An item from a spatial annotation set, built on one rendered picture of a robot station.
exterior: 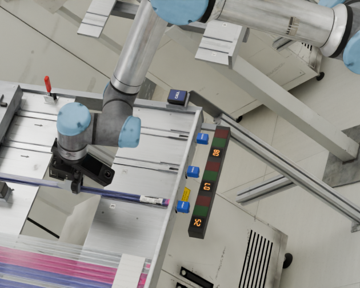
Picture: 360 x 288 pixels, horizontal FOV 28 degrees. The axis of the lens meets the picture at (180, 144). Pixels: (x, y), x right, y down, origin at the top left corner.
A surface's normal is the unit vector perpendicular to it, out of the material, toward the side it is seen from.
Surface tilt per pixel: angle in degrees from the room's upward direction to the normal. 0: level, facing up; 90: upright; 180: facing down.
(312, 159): 0
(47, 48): 90
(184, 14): 83
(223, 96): 90
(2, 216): 46
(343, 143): 90
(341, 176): 0
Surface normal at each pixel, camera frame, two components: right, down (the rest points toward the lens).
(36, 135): -0.11, -0.57
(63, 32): 0.59, -0.32
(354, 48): 0.15, 0.62
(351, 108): -0.77, -0.50
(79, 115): 0.14, -0.52
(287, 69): -0.25, 0.81
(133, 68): -0.05, 0.58
